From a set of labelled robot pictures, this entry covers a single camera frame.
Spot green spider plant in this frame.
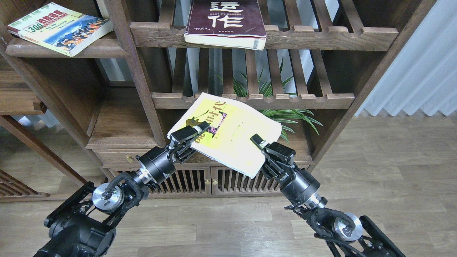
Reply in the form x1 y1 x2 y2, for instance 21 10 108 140
232 76 323 143

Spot white curtain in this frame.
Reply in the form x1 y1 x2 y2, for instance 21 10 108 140
355 0 457 116

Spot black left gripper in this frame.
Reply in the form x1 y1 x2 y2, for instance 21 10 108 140
136 121 210 184

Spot maroon book white characters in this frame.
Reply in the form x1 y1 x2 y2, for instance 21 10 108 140
184 0 266 51

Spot brass drawer knob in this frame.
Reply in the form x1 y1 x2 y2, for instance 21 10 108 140
126 155 134 163

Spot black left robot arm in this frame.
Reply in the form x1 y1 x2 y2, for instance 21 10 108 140
35 122 210 257

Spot yellow green book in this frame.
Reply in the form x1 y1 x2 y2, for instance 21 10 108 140
169 93 282 178

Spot book with mountain cover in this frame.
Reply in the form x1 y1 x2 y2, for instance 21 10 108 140
7 2 113 57

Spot dark wooden bookshelf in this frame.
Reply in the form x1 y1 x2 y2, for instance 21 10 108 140
1 0 436 179

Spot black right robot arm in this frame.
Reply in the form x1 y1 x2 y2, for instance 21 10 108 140
251 134 404 257

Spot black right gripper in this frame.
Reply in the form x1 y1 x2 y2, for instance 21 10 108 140
250 134 321 209

